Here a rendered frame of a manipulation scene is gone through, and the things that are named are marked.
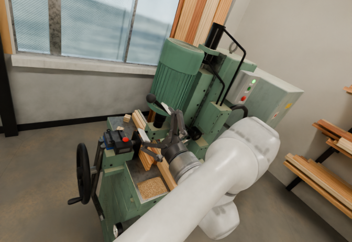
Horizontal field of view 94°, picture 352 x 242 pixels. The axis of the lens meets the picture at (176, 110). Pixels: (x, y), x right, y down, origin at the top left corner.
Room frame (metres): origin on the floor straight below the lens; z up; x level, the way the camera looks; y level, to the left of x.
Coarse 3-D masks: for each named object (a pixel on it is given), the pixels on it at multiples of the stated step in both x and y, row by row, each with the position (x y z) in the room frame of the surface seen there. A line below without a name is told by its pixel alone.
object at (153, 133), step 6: (150, 126) 0.70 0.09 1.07; (162, 126) 0.74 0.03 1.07; (168, 126) 0.76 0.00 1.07; (150, 132) 0.67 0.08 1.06; (156, 132) 0.69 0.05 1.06; (162, 132) 0.71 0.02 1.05; (168, 132) 0.74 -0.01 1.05; (150, 138) 0.67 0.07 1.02; (156, 138) 0.70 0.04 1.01; (162, 138) 0.73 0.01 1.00
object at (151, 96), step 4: (148, 96) 0.49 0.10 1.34; (152, 96) 0.49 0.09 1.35; (148, 100) 0.49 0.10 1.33; (152, 100) 0.49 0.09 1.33; (156, 100) 0.52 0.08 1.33; (156, 104) 0.52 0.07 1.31; (160, 104) 0.53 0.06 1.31; (164, 108) 0.54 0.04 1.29; (188, 128) 0.66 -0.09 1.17; (192, 128) 0.71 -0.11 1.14; (196, 128) 0.72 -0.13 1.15; (188, 132) 0.71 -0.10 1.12; (192, 132) 0.69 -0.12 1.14; (196, 132) 0.69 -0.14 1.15; (200, 132) 0.71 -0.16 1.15; (192, 136) 0.68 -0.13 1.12; (196, 136) 0.69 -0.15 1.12; (200, 136) 0.71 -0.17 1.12
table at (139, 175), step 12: (108, 120) 0.82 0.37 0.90; (120, 120) 0.86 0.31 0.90; (132, 120) 0.90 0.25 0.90; (132, 132) 0.80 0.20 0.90; (108, 168) 0.52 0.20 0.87; (120, 168) 0.55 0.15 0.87; (132, 168) 0.55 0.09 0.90; (144, 168) 0.58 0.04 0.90; (156, 168) 0.61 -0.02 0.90; (132, 180) 0.49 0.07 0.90; (144, 180) 0.51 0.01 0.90; (132, 192) 0.46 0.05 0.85; (168, 192) 0.50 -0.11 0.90; (144, 204) 0.42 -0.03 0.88
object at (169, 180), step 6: (132, 114) 0.93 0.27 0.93; (138, 120) 0.88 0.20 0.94; (138, 126) 0.84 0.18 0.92; (156, 150) 0.68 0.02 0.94; (162, 162) 0.62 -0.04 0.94; (162, 168) 0.59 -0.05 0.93; (162, 174) 0.58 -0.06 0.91; (168, 174) 0.56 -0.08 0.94; (168, 180) 0.54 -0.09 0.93; (174, 186) 0.51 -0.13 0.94
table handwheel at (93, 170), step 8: (80, 144) 0.54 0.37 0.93; (80, 152) 0.54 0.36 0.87; (80, 160) 0.52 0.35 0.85; (88, 160) 0.47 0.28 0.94; (80, 168) 0.49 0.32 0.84; (88, 168) 0.44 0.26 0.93; (80, 176) 0.46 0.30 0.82; (88, 176) 0.42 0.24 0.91; (80, 184) 0.49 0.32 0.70; (88, 184) 0.40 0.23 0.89; (80, 192) 0.46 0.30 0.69; (88, 192) 0.39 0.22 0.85; (88, 200) 0.39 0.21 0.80
